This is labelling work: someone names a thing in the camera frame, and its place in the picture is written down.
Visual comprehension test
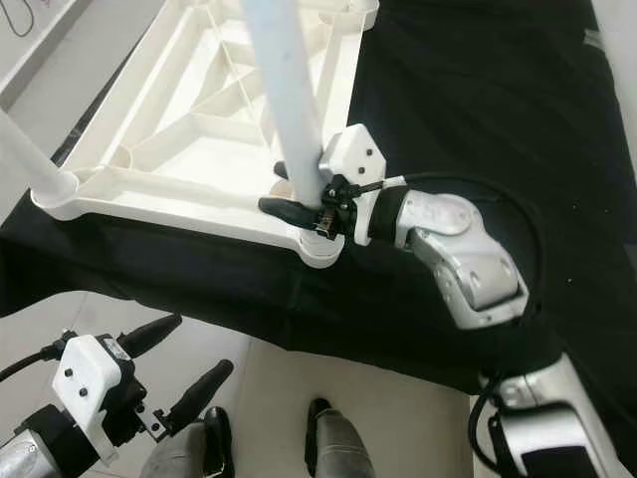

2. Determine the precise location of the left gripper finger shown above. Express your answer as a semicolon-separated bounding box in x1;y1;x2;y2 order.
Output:
164;358;236;430
114;313;184;359

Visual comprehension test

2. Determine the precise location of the white plastic table leg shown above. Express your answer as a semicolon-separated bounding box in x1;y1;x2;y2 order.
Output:
0;108;80;202
243;0;330;202

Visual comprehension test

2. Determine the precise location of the silver robot left leg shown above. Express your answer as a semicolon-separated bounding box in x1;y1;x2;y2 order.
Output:
139;408;236;478

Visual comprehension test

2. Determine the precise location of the silver robot leg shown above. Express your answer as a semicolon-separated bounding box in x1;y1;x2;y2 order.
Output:
139;408;236;478
304;397;371;478

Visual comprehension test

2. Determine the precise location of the white plastic table top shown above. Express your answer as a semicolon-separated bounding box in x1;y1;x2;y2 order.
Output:
30;0;381;271

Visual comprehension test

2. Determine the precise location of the silver robot right leg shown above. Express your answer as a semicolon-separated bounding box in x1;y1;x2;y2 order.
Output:
304;397;371;478

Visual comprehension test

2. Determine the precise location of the black tablecloth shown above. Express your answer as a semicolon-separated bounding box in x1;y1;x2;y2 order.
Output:
0;0;637;401

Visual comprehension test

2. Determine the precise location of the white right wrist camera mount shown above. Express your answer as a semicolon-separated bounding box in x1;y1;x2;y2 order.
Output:
318;122;411;246

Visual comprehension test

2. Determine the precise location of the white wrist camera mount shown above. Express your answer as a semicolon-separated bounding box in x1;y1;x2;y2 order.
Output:
318;122;411;246
56;333;126;468

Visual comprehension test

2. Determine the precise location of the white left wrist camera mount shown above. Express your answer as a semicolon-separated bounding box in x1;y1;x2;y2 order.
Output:
56;333;126;468

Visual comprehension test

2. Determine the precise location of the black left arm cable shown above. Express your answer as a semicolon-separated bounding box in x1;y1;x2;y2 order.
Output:
0;334;73;386

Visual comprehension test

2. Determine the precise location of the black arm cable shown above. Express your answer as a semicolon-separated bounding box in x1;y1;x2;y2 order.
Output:
398;171;550;320
0;334;73;386

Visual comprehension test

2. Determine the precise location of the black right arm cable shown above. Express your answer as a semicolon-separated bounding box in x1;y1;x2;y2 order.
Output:
398;171;550;320

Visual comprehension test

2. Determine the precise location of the black cable with plug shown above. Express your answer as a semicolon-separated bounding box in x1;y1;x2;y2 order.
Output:
5;0;63;37

